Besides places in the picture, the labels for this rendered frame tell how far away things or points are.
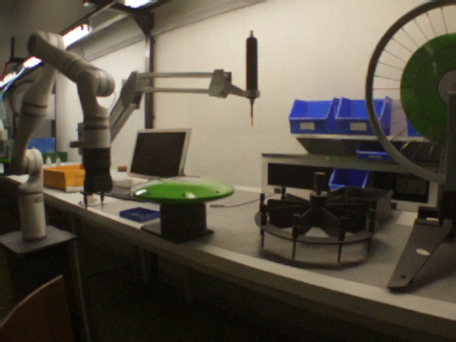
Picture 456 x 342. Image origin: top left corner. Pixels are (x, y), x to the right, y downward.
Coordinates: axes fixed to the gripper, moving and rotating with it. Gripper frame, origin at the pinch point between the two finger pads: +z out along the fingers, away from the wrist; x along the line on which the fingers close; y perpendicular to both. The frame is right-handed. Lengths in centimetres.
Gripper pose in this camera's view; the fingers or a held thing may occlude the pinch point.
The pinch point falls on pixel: (94, 212)
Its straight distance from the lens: 92.9
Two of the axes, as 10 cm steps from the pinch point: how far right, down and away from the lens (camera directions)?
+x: 5.3, -1.0, 8.4
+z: 0.0, 9.9, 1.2
